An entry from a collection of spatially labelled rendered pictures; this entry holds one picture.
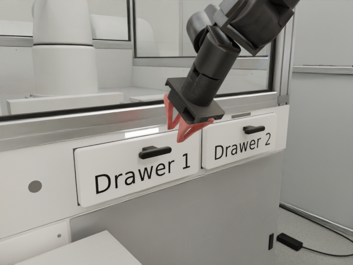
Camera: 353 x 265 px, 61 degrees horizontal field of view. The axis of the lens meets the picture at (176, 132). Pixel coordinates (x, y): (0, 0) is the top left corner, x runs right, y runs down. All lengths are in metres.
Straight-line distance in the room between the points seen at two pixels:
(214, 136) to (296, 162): 1.60
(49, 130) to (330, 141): 1.85
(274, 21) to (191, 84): 0.15
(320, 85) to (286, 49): 1.19
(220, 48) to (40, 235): 0.44
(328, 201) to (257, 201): 1.32
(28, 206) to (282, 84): 0.75
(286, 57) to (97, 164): 0.65
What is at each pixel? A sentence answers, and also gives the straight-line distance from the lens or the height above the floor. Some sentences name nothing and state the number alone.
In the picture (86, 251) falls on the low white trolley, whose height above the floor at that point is 0.76.
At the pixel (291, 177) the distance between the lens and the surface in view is 2.36.
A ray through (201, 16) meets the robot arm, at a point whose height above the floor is 1.15.
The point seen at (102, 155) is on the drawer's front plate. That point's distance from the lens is 0.57.
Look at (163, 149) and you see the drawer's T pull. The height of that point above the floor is 0.91.
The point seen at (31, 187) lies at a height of 0.88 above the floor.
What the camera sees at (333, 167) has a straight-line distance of 2.19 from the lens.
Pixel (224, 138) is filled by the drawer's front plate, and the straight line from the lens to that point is 0.77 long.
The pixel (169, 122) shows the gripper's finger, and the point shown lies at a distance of 0.56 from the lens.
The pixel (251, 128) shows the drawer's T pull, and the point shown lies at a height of 0.91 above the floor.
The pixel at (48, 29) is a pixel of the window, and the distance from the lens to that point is 0.56.
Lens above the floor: 1.08
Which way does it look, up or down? 14 degrees down
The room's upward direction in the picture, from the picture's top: straight up
